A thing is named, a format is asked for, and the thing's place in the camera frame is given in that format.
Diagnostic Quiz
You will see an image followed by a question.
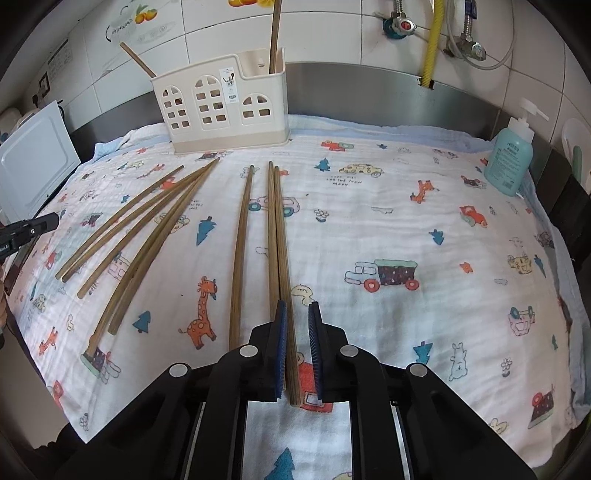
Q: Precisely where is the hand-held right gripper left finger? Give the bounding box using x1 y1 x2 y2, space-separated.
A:
55 300 289 480

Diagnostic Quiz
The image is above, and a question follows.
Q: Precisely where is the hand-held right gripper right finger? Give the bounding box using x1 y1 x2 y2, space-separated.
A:
308 301 539 480

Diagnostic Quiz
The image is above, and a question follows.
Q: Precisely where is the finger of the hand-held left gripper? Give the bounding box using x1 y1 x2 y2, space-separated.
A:
0 211 60 257

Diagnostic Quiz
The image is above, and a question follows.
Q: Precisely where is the cream plastic utensil holder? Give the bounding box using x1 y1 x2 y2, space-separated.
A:
150 52 291 155

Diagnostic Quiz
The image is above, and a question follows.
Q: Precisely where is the white countertop oven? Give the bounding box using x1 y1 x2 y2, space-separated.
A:
0 99 81 222

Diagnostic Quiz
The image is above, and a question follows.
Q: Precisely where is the white kettle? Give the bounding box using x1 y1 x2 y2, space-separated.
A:
0 108 28 139

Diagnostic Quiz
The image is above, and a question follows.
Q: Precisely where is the white cartoon printed cloth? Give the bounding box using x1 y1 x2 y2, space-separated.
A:
7 113 585 480

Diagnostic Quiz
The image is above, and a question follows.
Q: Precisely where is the teal pump soap bottle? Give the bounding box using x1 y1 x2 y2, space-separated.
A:
483 98 550 198

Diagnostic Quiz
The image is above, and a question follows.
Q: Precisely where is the black side rack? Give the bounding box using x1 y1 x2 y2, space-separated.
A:
522 148 591 259

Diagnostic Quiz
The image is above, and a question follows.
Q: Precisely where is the white rice scoop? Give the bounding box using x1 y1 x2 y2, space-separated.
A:
561 119 591 171

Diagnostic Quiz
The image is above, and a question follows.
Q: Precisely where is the metal angle valve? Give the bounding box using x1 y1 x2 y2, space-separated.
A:
445 32 488 63

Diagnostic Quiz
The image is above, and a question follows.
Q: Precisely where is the black and white wall label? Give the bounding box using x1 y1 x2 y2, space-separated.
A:
46 39 75 70

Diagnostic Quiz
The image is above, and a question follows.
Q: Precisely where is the yellow corrugated gas hose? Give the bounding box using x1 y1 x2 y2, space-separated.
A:
421 0 446 90

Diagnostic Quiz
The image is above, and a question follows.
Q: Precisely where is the red handle water valve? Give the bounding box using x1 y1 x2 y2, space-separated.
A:
383 9 419 40

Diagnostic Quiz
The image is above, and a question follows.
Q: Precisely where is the white flexible hose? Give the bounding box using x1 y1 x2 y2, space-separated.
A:
475 18 515 71

